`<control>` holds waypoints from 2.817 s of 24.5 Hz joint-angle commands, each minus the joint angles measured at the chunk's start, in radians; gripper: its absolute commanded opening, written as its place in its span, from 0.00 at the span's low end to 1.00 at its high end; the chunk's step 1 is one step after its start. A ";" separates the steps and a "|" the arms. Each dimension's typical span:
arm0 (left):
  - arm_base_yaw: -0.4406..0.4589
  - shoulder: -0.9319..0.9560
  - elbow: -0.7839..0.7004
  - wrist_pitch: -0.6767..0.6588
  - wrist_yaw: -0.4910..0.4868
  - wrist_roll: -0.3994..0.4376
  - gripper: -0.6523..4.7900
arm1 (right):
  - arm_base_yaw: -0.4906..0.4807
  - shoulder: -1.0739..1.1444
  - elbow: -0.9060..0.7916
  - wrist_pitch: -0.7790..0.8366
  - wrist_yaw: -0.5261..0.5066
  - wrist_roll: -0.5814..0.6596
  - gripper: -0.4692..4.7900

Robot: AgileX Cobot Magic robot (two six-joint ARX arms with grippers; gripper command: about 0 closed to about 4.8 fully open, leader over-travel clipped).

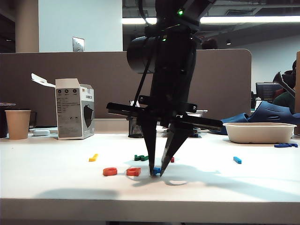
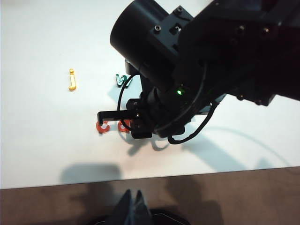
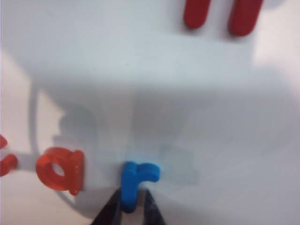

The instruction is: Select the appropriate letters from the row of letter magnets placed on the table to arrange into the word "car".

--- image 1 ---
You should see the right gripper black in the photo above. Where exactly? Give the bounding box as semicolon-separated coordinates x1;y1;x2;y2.
106;79;224;177

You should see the orange a-shaped magnet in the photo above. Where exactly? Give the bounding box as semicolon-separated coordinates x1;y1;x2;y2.
126;167;142;177

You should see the orange o-shaped magnet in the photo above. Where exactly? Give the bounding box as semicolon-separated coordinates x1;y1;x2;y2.
103;167;118;177

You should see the flat letter magnet tray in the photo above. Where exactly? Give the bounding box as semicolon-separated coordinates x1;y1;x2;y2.
161;133;202;139
161;128;202;134

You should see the dark blue letter magnet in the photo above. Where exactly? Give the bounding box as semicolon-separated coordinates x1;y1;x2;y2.
274;142;299;149

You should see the black mesh pen holder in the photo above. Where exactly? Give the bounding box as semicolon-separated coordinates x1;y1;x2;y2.
127;116;145;139

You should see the navy blue rubber slipper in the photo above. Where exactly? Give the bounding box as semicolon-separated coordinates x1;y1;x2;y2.
247;100;299;124
208;112;250;135

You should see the beige pulp food tray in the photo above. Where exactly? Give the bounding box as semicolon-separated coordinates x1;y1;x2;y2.
223;122;298;144

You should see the grey white mask box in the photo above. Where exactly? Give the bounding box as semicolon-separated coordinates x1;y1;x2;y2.
31;73;95;141

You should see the person in white shirt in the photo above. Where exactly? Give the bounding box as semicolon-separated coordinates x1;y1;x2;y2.
201;38;218;50

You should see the black computer monitor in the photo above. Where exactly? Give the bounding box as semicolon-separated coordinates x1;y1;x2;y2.
255;82;283;104

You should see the brown desk partition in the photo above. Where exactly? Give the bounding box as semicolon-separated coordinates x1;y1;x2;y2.
0;48;252;127

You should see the seated person green shirt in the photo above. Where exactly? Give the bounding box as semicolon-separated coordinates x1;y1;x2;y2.
273;60;297;113

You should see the dark angled stand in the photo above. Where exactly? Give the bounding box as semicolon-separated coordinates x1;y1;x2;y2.
272;71;296;98

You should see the brown cardboard box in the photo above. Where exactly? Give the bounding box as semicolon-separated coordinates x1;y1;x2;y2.
294;51;300;135

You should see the brown paper cup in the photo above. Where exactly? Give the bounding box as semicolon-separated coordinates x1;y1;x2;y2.
4;109;32;140

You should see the long ceiling light strip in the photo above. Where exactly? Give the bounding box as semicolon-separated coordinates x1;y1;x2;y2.
121;15;300;24

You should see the black cup with foil lid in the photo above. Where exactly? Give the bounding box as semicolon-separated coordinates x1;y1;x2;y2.
0;102;16;139

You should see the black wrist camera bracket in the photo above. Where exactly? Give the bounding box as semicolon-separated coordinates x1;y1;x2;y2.
137;95;198;113

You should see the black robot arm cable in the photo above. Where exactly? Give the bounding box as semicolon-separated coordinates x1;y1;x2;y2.
133;0;158;107

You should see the metal wall switch plate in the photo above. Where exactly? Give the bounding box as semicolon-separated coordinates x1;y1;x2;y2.
72;37;85;52

